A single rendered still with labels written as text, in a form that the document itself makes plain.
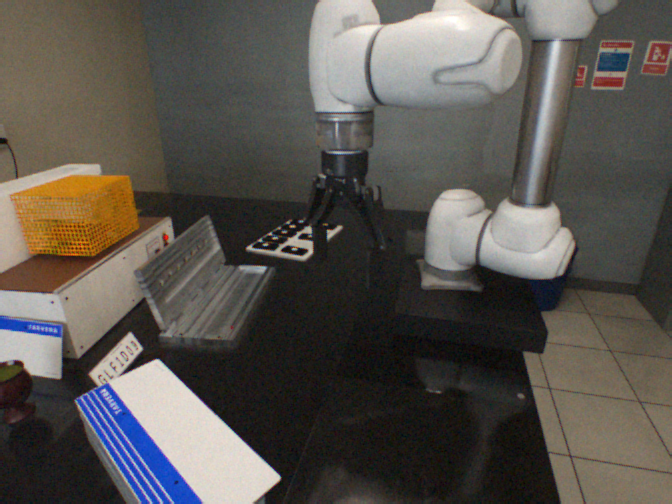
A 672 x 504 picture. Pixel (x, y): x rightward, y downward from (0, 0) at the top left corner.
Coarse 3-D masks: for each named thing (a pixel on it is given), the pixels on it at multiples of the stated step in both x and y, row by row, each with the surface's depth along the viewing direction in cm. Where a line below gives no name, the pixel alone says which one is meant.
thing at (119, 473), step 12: (84, 408) 70; (84, 420) 72; (96, 432) 66; (96, 444) 70; (108, 444) 63; (108, 456) 63; (108, 468) 68; (120, 468) 59; (120, 480) 62; (132, 480) 58; (120, 492) 66; (132, 492) 57
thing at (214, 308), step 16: (224, 272) 140; (240, 272) 140; (256, 272) 140; (272, 272) 140; (208, 288) 130; (224, 288) 130; (240, 288) 130; (192, 304) 120; (208, 304) 120; (224, 304) 120; (240, 304) 121; (256, 304) 123; (176, 320) 110; (192, 320) 112; (208, 320) 112; (224, 320) 112; (240, 320) 112; (160, 336) 106; (176, 336) 105; (192, 336) 105; (208, 336) 105; (224, 336) 105
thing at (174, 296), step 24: (192, 240) 127; (216, 240) 141; (144, 264) 102; (168, 264) 112; (192, 264) 124; (216, 264) 137; (144, 288) 100; (168, 288) 110; (192, 288) 120; (168, 312) 107
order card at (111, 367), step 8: (128, 336) 99; (120, 344) 96; (128, 344) 98; (136, 344) 100; (112, 352) 93; (120, 352) 95; (128, 352) 97; (136, 352) 99; (104, 360) 90; (112, 360) 92; (120, 360) 94; (128, 360) 96; (96, 368) 87; (104, 368) 89; (112, 368) 91; (120, 368) 93; (96, 376) 87; (104, 376) 88; (112, 376) 90
